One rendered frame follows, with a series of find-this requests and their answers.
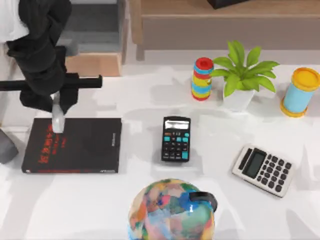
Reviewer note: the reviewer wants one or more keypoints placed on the pale wooden drawer front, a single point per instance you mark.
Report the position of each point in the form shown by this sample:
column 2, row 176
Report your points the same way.
column 95, row 63

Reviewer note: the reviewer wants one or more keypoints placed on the pale grey rounded box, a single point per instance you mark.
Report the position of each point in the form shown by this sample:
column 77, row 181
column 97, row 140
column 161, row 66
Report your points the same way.
column 57, row 120

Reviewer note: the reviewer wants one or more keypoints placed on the grey pierced drawer inside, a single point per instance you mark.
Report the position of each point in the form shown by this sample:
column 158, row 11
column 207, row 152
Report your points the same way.
column 95, row 25

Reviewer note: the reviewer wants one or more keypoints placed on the black book with red lettering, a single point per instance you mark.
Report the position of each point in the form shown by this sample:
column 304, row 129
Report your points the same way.
column 82, row 147

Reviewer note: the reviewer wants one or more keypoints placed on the black calculator with teal keys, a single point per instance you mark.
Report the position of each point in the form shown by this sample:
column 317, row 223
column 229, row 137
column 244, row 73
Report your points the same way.
column 175, row 142

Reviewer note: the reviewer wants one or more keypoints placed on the stack of coloured rings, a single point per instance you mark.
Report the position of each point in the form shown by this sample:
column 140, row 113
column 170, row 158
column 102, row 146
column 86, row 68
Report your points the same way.
column 201, row 82

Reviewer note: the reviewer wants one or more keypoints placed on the wooden open shelf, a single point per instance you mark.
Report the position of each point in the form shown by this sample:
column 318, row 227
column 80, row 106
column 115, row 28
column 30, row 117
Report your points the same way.
column 225, row 27

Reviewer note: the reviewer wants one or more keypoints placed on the green plant in white pot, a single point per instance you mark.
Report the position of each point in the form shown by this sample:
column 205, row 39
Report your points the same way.
column 241, row 75

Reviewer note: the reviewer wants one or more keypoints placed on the black item on shelf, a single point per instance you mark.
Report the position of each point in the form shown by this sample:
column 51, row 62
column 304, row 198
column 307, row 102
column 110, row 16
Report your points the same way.
column 225, row 3

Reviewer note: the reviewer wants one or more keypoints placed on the colourful globe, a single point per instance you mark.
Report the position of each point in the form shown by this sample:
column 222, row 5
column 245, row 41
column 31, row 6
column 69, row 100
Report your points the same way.
column 170, row 215

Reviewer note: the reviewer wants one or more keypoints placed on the white calculator with black keys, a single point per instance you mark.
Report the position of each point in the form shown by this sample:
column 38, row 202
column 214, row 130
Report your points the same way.
column 265, row 170

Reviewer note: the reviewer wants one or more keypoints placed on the blue cylinder with yellow lid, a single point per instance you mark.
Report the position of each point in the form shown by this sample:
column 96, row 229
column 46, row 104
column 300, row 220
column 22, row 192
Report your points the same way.
column 297, row 96

